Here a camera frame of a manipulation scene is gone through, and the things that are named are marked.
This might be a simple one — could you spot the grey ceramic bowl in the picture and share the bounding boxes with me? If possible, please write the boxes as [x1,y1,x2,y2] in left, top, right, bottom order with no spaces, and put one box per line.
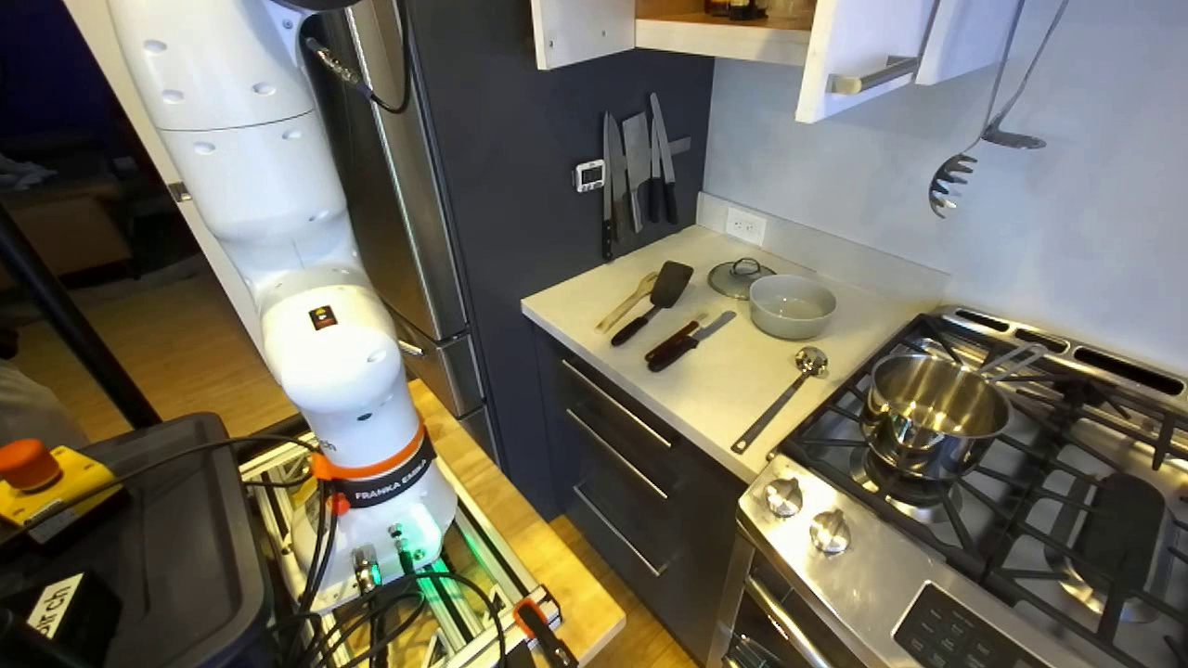
[742,272,840,343]

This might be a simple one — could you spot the black handled slicing knife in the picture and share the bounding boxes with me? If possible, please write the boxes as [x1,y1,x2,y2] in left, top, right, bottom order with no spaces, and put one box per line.
[645,87,680,226]

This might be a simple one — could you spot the hanging whisk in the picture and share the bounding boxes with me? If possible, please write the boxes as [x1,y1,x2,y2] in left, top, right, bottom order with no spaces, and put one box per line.
[923,0,1033,221]

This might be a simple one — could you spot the stainless steel pot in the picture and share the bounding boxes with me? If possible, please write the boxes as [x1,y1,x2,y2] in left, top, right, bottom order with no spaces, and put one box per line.
[861,343,1017,483]

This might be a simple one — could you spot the black spatula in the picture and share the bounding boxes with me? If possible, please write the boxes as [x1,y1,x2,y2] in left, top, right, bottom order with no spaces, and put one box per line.
[607,254,696,347]

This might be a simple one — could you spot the wooden base board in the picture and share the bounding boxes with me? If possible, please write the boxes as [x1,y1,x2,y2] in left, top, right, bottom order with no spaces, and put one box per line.
[405,376,632,668]

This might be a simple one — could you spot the stainless gas stove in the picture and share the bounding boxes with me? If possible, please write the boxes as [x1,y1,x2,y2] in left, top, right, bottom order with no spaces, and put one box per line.
[707,303,1188,668]

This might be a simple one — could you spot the white cabinet door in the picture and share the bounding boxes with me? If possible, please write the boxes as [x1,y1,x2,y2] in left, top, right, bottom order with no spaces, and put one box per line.
[525,0,643,75]
[795,0,941,124]
[914,0,1023,87]

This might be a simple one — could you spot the knife with thick black handle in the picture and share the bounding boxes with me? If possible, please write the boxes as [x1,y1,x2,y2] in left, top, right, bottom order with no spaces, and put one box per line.
[643,308,737,376]

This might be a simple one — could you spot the aluminium mounting frame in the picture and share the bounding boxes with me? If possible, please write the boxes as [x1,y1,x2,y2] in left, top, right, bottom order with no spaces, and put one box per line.
[238,439,571,668]

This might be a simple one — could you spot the wooden slotted spatula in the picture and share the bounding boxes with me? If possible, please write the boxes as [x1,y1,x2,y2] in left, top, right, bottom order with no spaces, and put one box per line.
[593,272,660,333]

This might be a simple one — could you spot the black stand leg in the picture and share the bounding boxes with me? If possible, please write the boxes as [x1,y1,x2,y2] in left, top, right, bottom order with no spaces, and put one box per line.
[0,199,164,430]

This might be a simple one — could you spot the small paring knife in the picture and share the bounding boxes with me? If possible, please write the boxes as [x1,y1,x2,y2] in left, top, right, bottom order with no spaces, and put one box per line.
[643,122,663,226]

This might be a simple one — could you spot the long narrow kitchen knife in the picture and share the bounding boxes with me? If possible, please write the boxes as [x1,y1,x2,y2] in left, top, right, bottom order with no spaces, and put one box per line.
[597,112,617,259]

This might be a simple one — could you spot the stainless steel refrigerator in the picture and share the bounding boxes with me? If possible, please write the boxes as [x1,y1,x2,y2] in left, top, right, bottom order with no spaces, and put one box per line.
[308,0,503,460]

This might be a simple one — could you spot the red black clamp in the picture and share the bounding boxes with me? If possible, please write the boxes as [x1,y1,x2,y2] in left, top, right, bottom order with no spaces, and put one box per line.
[512,593,581,668]

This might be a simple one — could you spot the wooden wall cabinet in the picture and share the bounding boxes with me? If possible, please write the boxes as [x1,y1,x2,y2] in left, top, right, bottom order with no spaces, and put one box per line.
[632,0,821,70]

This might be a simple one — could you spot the magnetic knife strip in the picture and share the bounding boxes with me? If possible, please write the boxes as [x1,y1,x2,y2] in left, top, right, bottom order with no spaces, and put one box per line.
[597,134,696,171]

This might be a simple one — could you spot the red emergency stop button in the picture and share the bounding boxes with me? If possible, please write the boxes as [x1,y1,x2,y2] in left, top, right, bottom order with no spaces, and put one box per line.
[0,434,127,531]

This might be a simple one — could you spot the steel cleaver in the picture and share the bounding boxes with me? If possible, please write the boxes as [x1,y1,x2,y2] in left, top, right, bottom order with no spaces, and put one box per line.
[619,107,649,236]

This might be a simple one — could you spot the dark drawer cabinet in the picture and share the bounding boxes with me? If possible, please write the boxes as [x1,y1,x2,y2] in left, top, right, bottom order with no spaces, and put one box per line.
[535,331,748,661]

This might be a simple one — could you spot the hanging dark utensil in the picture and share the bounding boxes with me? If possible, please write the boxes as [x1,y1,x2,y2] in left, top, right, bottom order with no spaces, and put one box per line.
[978,0,1071,155]

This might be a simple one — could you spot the silver stove knob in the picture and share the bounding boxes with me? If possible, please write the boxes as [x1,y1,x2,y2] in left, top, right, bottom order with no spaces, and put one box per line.
[759,473,810,523]
[806,509,853,559]

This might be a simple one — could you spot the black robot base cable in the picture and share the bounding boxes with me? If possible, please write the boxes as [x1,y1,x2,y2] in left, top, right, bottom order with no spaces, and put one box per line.
[312,571,512,668]
[293,483,343,627]

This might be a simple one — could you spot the black control box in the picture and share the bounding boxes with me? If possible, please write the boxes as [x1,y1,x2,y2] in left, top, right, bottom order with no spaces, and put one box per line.
[0,411,269,668]

